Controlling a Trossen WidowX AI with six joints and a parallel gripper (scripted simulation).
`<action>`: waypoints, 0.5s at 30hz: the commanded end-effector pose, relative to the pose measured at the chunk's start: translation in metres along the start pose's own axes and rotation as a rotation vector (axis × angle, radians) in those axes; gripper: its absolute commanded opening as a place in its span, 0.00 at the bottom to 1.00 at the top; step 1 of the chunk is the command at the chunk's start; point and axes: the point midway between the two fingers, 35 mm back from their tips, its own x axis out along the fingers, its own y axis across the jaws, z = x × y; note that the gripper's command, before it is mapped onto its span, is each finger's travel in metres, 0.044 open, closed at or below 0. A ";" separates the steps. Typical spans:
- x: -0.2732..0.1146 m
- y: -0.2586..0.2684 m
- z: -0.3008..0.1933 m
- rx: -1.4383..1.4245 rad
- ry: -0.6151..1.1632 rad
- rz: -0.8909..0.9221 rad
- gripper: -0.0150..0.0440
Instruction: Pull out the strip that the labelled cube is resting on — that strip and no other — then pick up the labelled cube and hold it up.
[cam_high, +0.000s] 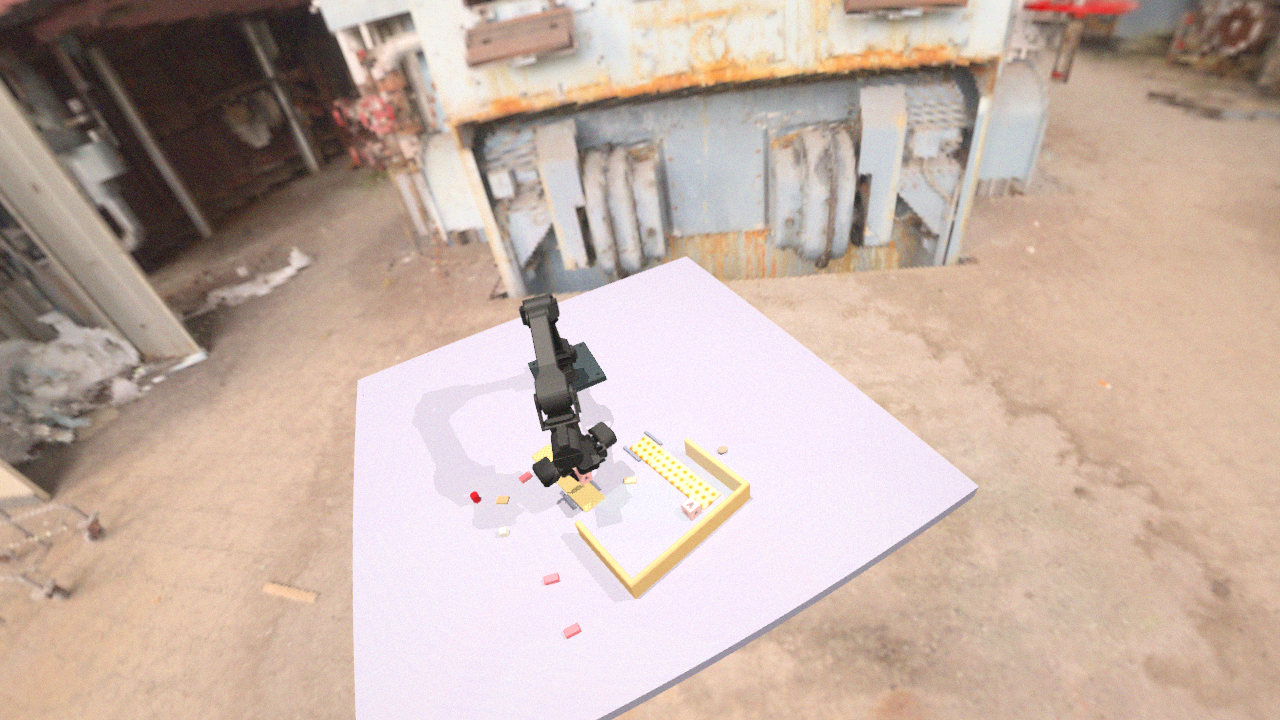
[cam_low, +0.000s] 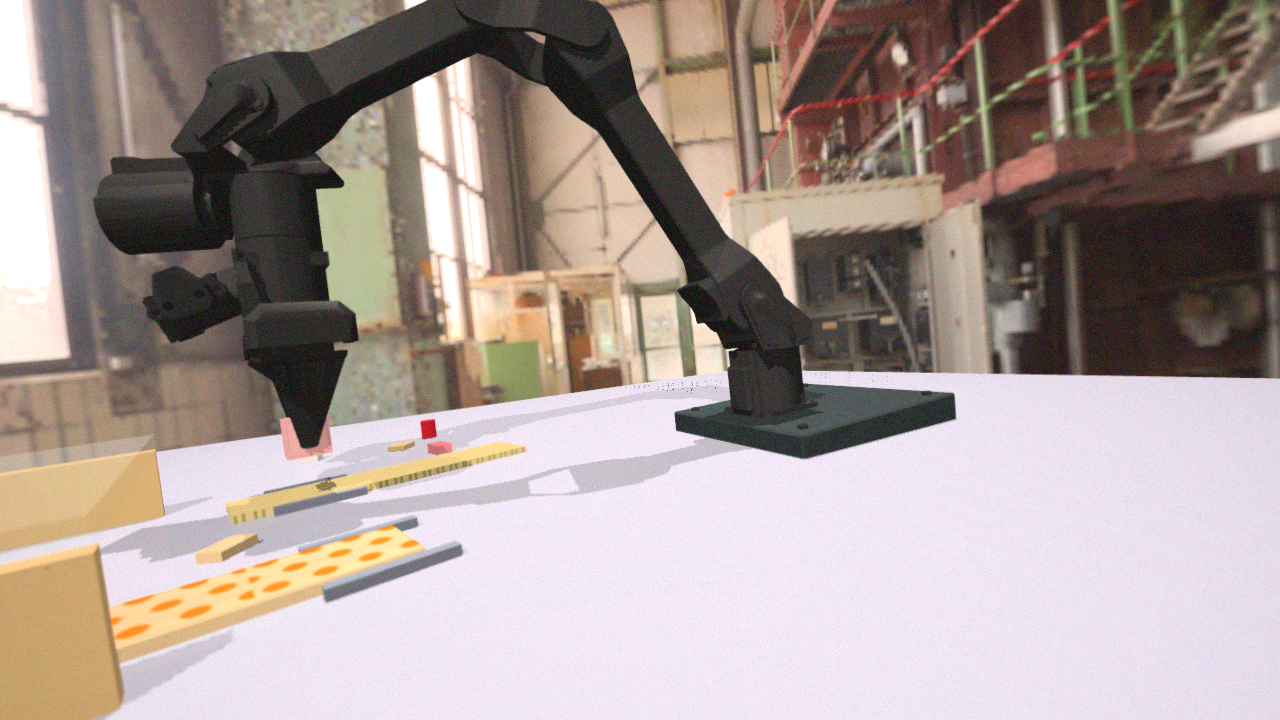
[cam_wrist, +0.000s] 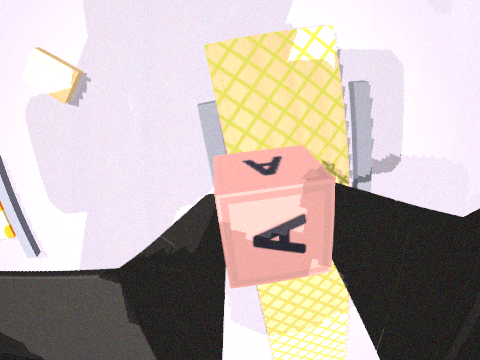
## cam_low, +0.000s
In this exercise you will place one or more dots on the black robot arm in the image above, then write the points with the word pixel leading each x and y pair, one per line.
pixel 281 107

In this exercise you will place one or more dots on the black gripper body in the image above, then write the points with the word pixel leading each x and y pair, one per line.
pixel 296 315

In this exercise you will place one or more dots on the yellow flat strip with orange spots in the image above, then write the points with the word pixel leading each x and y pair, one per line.
pixel 155 622

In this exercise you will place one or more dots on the yellow strip with crosshatch pattern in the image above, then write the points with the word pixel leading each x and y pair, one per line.
pixel 262 505

